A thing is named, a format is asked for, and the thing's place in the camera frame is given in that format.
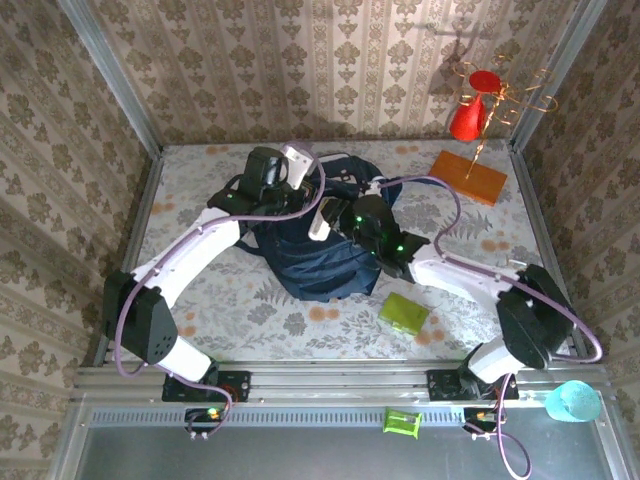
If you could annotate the white stick-shaped eraser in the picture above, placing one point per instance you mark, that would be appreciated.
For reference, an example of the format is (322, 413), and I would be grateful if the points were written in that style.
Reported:
(317, 230)

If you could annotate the navy blue backpack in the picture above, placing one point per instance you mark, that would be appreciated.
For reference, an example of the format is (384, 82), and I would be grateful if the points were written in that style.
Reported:
(310, 270)

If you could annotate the green tissue pack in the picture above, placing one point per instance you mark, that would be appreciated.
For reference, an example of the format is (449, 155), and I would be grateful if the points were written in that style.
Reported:
(405, 312)

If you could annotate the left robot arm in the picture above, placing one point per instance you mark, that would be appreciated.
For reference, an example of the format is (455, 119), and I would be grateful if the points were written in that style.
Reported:
(195, 255)

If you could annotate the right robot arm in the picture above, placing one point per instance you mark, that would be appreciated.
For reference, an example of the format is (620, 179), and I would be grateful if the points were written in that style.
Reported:
(460, 277)

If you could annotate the orange wooden base block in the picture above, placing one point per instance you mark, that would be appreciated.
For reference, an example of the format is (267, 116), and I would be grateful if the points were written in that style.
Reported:
(465, 182)

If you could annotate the red cup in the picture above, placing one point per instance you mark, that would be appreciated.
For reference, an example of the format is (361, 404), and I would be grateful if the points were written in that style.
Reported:
(467, 120)

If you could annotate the green plastic clip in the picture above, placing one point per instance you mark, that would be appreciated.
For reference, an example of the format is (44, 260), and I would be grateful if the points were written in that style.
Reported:
(400, 422)

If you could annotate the right controller board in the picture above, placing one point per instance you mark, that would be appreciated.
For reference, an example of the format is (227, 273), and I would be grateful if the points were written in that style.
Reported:
(475, 415)

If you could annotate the controller board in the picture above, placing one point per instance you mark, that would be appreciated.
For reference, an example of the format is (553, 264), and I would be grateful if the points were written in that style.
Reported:
(200, 415)
(475, 415)

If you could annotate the grey metal sheet panel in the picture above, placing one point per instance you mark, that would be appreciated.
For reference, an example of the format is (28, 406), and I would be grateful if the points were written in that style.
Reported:
(325, 455)

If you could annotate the left controller board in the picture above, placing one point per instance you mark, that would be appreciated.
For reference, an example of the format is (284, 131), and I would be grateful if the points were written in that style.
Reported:
(200, 415)

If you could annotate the teal plastic cup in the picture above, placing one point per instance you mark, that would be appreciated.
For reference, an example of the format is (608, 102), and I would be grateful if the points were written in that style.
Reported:
(572, 402)

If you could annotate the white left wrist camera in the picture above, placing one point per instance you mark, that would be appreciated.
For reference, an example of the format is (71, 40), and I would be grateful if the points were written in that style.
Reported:
(297, 162)

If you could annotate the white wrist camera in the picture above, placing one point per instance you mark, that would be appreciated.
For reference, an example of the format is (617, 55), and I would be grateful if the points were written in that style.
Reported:
(297, 162)
(372, 187)

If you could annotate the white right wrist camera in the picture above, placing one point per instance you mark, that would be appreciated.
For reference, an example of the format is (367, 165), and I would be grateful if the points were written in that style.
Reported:
(372, 187)

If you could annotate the aluminium side rail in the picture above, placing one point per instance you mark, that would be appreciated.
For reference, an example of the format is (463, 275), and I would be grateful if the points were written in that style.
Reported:
(141, 220)
(532, 200)

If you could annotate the aluminium mounting rail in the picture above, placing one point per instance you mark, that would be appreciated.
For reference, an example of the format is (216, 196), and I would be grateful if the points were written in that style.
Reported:
(340, 382)

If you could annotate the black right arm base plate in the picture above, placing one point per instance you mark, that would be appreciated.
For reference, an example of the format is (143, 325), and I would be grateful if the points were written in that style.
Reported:
(442, 385)

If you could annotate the aluminium frame post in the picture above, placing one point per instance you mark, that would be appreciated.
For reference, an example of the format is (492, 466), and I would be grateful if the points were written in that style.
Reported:
(555, 75)
(110, 75)

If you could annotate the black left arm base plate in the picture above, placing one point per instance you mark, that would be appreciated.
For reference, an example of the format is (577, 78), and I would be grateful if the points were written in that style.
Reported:
(235, 385)

